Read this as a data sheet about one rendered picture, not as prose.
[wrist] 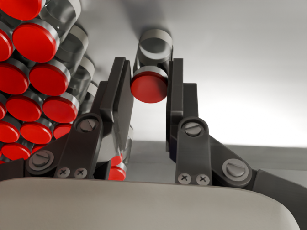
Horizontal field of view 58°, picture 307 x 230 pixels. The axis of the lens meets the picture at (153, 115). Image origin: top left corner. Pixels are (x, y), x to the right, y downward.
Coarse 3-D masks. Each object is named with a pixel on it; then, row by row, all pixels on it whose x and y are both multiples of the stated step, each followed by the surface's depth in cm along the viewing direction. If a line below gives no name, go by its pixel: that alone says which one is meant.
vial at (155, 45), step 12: (144, 36) 17; (156, 36) 16; (168, 36) 17; (144, 48) 16; (156, 48) 15; (168, 48) 16; (144, 60) 15; (156, 60) 15; (168, 60) 15; (132, 72) 16; (156, 72) 14
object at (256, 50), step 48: (96, 0) 16; (144, 0) 16; (192, 0) 16; (240, 0) 15; (288, 0) 15; (96, 48) 18; (192, 48) 18; (240, 48) 18; (288, 48) 17; (240, 96) 20; (288, 96) 20; (144, 144) 25; (240, 144) 24; (288, 144) 24
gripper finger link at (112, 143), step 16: (128, 64) 14; (112, 80) 13; (128, 80) 14; (96, 96) 13; (112, 96) 12; (128, 96) 14; (96, 112) 12; (112, 112) 11; (128, 112) 14; (112, 128) 12; (128, 128) 14; (48, 144) 11; (64, 144) 11; (112, 144) 12; (32, 160) 10; (48, 160) 10; (32, 176) 10; (48, 176) 10
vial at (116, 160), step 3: (129, 126) 22; (117, 156) 19; (120, 156) 19; (111, 159) 20; (114, 159) 20; (117, 159) 19; (120, 159) 19; (111, 162) 20; (114, 162) 20; (117, 162) 20; (120, 162) 20; (111, 165) 20; (114, 165) 20
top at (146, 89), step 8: (144, 72) 14; (152, 72) 14; (136, 80) 14; (144, 80) 14; (152, 80) 14; (160, 80) 14; (136, 88) 14; (144, 88) 14; (152, 88) 14; (160, 88) 14; (136, 96) 15; (144, 96) 15; (152, 96) 15; (160, 96) 15
